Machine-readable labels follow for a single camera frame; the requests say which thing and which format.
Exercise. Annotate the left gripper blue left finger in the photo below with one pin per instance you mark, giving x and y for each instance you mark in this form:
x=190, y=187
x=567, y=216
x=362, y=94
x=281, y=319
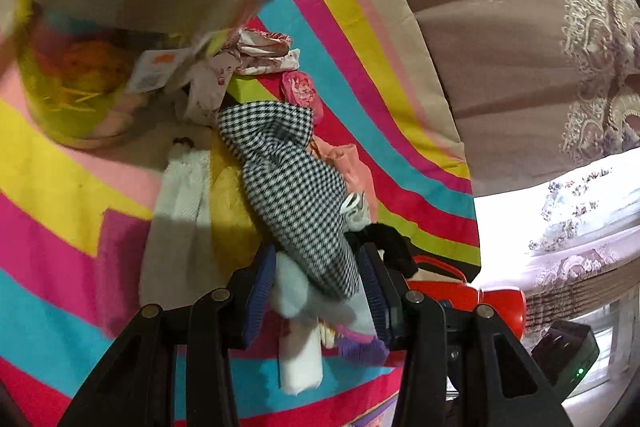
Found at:
x=134, y=382

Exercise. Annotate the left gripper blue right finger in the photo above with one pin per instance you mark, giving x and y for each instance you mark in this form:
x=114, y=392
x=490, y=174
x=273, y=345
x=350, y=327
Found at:
x=462, y=368

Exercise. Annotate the purple knitted sock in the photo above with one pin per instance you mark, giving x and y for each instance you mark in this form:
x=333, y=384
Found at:
x=370, y=353

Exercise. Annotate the grey blue plush sock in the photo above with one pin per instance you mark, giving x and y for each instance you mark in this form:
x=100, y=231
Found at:
x=294, y=297

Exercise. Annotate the yellow orange cloth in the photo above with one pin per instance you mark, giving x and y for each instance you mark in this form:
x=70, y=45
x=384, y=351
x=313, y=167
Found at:
x=236, y=231

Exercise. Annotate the pink bunny towel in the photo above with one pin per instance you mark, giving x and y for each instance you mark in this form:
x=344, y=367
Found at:
x=356, y=212

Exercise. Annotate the black white checked cloth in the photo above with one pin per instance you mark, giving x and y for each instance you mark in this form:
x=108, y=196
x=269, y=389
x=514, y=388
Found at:
x=297, y=195

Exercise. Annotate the pink fleece cloth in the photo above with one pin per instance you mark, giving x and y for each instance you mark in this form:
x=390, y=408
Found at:
x=357, y=175

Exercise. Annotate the round pink fabric pouch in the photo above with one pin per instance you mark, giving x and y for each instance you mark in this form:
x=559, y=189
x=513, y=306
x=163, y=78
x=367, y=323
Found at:
x=297, y=88

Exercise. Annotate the pink floral bow scarf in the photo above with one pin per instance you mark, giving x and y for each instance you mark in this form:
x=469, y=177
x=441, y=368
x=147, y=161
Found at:
x=249, y=52

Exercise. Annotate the red thermos flask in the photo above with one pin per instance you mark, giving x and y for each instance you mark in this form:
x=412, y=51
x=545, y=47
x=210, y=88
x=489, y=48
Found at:
x=447, y=284

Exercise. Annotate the pale green ribbed cloth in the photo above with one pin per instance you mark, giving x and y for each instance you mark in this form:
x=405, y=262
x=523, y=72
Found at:
x=178, y=264

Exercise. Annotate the magenta knitted cloth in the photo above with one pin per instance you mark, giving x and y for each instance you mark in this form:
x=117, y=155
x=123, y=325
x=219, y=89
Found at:
x=118, y=266

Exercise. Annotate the multicolour striped table cloth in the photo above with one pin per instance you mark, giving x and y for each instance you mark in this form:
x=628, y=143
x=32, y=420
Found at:
x=53, y=199

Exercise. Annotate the beige embroidered curtain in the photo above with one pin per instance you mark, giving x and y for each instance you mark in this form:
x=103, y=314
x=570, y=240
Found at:
x=524, y=90

